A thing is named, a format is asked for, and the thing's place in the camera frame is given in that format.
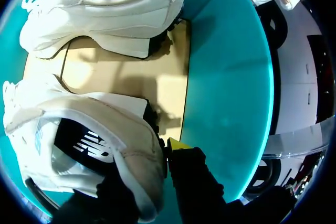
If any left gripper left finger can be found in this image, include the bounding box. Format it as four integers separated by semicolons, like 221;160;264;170
78;175;142;224

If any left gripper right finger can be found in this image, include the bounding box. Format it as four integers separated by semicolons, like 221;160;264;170
166;137;228;224

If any blue and black insole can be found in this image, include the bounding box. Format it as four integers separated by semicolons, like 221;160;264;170
54;119;117;166

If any beige and white shoe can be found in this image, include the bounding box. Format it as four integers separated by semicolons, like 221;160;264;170
19;0;186;60

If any teal box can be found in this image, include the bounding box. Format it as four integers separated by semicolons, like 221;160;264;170
0;0;274;224

